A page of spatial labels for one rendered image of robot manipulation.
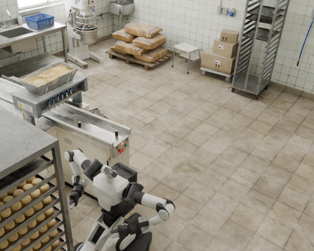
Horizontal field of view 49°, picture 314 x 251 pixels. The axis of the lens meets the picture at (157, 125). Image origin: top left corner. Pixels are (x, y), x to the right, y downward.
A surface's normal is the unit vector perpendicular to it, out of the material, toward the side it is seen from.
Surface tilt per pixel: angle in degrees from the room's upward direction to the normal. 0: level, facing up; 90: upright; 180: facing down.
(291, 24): 90
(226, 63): 88
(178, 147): 0
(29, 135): 0
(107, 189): 45
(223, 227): 0
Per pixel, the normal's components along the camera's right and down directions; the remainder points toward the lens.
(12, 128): 0.04, -0.84
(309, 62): -0.60, 0.42
